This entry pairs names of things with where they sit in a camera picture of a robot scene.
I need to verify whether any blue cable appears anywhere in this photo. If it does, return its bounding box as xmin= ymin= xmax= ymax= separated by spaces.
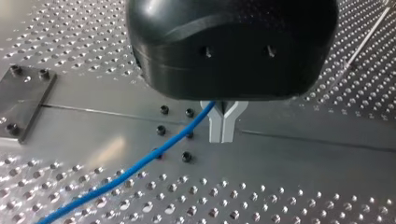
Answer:
xmin=36 ymin=100 xmax=217 ymax=224

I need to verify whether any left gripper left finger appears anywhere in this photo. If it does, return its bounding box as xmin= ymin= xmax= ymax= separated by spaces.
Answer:
xmin=200 ymin=100 xmax=223 ymax=144

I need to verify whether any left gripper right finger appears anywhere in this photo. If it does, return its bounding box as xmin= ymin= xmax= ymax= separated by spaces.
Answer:
xmin=220 ymin=100 xmax=249 ymax=144

